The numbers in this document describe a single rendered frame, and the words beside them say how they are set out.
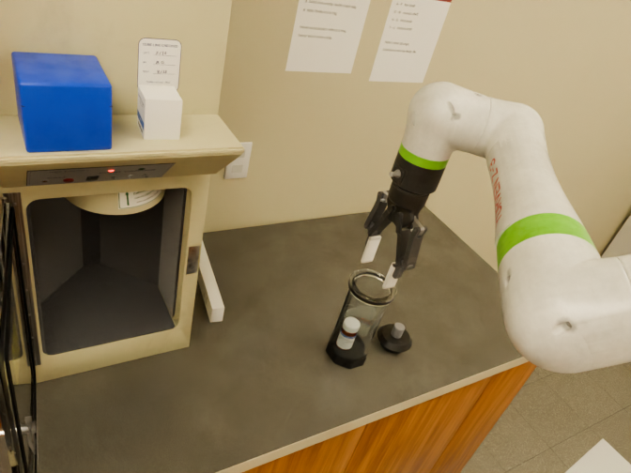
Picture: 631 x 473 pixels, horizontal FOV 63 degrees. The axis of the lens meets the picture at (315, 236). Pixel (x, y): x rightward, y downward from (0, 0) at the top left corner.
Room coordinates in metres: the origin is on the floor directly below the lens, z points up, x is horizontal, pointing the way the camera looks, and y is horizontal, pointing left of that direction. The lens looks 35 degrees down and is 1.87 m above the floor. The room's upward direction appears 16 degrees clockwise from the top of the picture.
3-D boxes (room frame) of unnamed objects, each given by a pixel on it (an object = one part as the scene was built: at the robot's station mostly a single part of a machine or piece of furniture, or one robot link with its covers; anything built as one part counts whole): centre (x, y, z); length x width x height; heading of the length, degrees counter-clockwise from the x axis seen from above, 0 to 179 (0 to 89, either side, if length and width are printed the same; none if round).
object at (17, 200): (0.58, 0.44, 1.19); 0.03 x 0.02 x 0.39; 128
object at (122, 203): (0.77, 0.38, 1.34); 0.18 x 0.18 x 0.05
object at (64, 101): (0.59, 0.36, 1.56); 0.10 x 0.10 x 0.09; 38
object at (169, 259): (0.78, 0.41, 1.19); 0.26 x 0.24 x 0.35; 128
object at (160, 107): (0.66, 0.26, 1.54); 0.05 x 0.05 x 0.06; 35
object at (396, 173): (0.89, -0.15, 1.46); 0.12 x 0.09 x 0.06; 128
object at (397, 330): (0.97, -0.26, 0.97); 0.09 x 0.09 x 0.07
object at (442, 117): (0.89, -0.16, 1.56); 0.13 x 0.11 x 0.14; 91
